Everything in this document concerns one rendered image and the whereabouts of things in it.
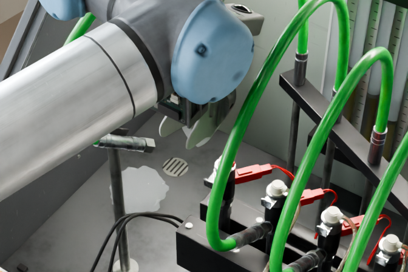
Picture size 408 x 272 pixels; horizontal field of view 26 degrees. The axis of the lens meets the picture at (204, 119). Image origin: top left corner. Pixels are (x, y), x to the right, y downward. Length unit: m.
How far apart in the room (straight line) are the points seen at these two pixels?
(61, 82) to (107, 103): 0.04
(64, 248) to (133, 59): 0.82
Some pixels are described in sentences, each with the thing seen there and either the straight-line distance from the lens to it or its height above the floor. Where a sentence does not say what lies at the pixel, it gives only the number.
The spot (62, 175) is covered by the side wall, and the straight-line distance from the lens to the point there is 1.46.
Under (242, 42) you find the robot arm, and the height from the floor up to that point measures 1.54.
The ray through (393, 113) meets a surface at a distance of 1.32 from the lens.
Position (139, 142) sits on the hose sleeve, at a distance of 1.17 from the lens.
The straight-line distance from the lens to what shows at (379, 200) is 0.92.
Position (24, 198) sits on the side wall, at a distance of 1.41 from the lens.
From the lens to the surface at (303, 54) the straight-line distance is 1.26.
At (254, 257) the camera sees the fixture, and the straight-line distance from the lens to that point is 1.23.
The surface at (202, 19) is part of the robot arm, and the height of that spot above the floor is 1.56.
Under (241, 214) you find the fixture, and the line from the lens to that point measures 1.28.
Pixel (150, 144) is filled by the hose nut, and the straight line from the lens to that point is 1.19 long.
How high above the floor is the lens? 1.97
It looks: 44 degrees down
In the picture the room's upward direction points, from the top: straight up
